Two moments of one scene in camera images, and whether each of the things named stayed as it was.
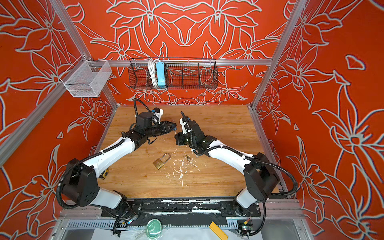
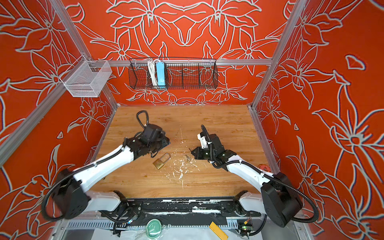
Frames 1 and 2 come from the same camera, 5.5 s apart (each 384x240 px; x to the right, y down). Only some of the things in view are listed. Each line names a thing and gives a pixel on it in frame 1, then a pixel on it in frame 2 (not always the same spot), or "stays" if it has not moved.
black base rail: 186,212 stays
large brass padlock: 158,163 stays
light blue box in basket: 160,67 stays
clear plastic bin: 86,78 stays
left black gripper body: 163,128 to 162,142
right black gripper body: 183,139 to 205,154
